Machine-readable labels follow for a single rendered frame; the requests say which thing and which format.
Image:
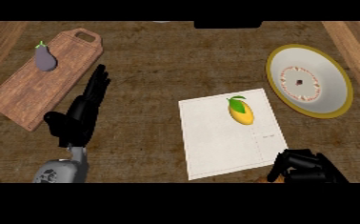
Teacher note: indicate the brown wooden cutting board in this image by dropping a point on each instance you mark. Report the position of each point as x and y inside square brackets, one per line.
[46, 78]

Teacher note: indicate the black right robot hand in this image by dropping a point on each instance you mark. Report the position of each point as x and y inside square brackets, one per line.
[308, 167]

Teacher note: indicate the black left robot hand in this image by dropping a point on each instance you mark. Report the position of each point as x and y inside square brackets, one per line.
[79, 116]

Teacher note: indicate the yellow mango with green leaf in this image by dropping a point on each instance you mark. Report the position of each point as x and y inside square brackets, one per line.
[241, 112]

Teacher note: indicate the white bowl with yellow rim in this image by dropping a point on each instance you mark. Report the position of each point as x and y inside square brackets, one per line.
[308, 80]

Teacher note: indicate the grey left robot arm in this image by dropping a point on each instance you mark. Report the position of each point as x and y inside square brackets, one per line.
[64, 169]

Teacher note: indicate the white placemat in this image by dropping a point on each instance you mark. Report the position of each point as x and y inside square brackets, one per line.
[225, 135]

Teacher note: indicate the purple eggplant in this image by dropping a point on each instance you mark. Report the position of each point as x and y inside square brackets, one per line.
[45, 60]

